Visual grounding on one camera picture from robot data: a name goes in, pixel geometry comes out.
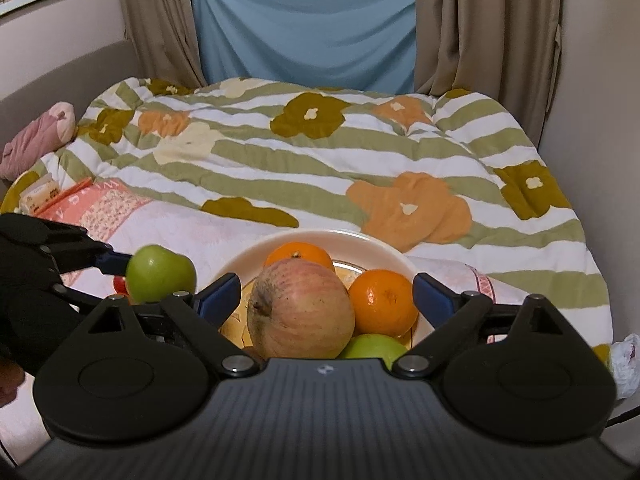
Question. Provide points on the blue hanging cloth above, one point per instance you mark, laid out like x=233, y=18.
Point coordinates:
x=305, y=30

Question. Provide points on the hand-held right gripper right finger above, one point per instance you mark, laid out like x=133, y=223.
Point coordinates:
x=432, y=301

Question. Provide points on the small green apple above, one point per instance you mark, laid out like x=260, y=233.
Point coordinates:
x=160, y=272

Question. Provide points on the large orange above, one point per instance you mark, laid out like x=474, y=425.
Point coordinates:
x=299, y=255
x=382, y=302

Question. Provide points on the pink printed towel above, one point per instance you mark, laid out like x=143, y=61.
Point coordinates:
x=175, y=230

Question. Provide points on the cream plate with duck print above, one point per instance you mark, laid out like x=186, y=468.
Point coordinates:
x=350, y=244

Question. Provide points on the grey bed headboard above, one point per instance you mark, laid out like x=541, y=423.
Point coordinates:
x=65, y=75

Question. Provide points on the beige curtain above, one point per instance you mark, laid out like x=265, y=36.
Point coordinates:
x=160, y=20
x=485, y=35

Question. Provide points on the yellow-red apple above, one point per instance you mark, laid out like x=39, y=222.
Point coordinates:
x=300, y=310

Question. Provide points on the yellow-white tissue packet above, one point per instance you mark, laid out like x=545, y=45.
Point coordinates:
x=39, y=194

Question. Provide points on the striped floral quilt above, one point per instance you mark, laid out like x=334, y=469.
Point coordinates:
x=350, y=160

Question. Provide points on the pink plush pillow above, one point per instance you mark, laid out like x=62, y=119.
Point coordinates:
x=35, y=140

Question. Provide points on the white plastic bag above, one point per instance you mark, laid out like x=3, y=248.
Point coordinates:
x=627, y=365

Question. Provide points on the large green apple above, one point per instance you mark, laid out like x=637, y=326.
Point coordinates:
x=375, y=349

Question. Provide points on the red cherry tomato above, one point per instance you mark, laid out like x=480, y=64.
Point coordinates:
x=121, y=287

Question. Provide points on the person's left forearm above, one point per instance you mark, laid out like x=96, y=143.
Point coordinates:
x=10, y=385

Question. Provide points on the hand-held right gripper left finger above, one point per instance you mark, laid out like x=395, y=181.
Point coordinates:
x=219, y=301

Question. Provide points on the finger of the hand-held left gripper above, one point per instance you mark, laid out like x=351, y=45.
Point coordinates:
x=75, y=296
x=114, y=262

